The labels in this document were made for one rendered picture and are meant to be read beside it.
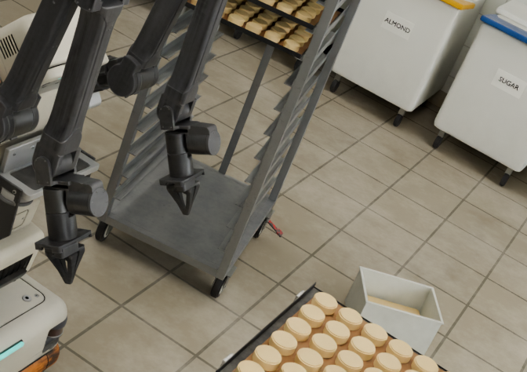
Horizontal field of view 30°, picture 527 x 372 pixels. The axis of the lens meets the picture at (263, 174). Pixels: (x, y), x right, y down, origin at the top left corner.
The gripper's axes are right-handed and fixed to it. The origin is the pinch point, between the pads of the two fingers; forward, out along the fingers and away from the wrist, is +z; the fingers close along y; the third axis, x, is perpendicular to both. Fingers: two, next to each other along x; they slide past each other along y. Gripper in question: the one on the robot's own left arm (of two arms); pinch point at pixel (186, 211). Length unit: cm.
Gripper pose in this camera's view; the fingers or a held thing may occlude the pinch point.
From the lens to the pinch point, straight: 233.1
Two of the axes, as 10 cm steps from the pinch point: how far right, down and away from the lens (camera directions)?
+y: 4.6, -2.9, 8.4
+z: 0.8, 9.6, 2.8
